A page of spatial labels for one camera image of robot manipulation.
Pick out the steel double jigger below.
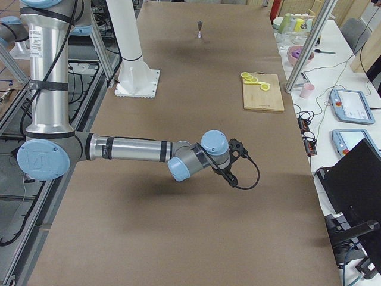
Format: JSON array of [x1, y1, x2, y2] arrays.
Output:
[[197, 20, 203, 39]]

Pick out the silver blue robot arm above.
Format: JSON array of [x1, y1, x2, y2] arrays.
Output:
[[17, 1, 249, 187]]

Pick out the pink plastic cup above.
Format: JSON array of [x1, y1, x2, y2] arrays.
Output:
[[299, 83, 315, 99]]

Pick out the green tall cup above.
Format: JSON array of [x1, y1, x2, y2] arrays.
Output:
[[278, 13, 292, 34]]

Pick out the yellow cup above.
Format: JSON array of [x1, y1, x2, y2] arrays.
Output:
[[294, 18, 304, 32]]

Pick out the wooden cutting board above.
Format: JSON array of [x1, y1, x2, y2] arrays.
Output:
[[242, 72, 285, 112]]

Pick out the yellow plastic knife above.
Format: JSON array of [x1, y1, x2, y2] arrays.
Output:
[[244, 80, 270, 85]]

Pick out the lemon slice by knife blade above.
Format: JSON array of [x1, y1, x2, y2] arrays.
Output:
[[260, 84, 270, 91]]

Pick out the pink bowl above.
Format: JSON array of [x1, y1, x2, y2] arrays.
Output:
[[287, 45, 303, 66]]

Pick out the purple cloth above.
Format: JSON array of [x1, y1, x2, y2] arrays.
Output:
[[291, 49, 301, 58]]

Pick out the near teach pendant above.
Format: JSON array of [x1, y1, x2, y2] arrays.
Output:
[[331, 129, 380, 157]]

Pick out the teach pendant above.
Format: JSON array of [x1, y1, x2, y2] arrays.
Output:
[[331, 129, 380, 157], [330, 88, 375, 125]]

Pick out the far teach pendant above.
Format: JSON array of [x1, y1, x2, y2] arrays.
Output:
[[330, 88, 375, 125]]

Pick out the black laptop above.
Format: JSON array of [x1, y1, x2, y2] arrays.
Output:
[[317, 139, 380, 271]]

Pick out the grey office chair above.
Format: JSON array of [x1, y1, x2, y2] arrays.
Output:
[[340, 18, 371, 54]]

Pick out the white camera pole base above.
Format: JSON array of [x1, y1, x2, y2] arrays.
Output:
[[107, 0, 160, 98]]

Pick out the lemon slice near handle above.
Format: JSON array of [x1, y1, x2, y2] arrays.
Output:
[[241, 72, 250, 79]]

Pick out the aluminium frame post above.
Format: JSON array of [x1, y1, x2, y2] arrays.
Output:
[[285, 0, 337, 94]]

